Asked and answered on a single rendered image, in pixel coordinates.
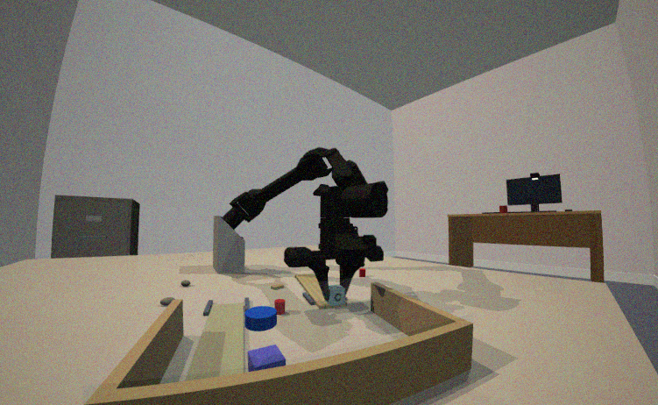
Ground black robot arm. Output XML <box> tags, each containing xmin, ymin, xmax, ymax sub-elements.
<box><xmin>222</xmin><ymin>147</ymin><xmax>388</xmax><ymax>266</ymax></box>

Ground blue cylinder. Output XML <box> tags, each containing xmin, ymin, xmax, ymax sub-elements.
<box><xmin>244</xmin><ymin>306</ymin><xmax>277</xmax><ymax>331</ymax></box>

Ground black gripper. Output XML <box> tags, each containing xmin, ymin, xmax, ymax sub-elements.
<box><xmin>284</xmin><ymin>218</ymin><xmax>384</xmax><ymax>281</ymax></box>

